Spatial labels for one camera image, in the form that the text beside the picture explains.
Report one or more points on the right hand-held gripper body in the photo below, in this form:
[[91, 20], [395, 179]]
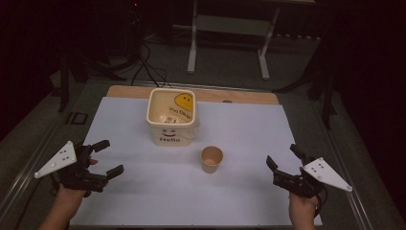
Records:
[[303, 185]]

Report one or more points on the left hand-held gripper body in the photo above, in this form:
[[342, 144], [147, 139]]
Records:
[[79, 179]]

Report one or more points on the person's left hand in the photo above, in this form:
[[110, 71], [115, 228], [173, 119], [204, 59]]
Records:
[[72, 195]]

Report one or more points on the person's right hand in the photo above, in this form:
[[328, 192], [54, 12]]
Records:
[[303, 204]]

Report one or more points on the white table sheet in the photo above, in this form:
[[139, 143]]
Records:
[[242, 140]]

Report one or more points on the black metal stand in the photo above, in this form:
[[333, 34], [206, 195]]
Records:
[[63, 89], [328, 102]]

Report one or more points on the brown paper cup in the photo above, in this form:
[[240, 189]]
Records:
[[211, 164]]

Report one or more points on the wooden table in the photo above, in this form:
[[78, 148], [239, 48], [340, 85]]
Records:
[[134, 92]]

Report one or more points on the cream bin with smiley print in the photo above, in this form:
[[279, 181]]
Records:
[[170, 134]]

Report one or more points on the black rectangular floor bracket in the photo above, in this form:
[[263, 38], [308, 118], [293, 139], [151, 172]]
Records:
[[76, 118]]

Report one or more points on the grey metal floor rail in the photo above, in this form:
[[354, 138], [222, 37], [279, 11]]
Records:
[[346, 179], [28, 172]]

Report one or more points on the white metal table frame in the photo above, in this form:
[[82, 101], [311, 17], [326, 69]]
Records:
[[191, 48]]

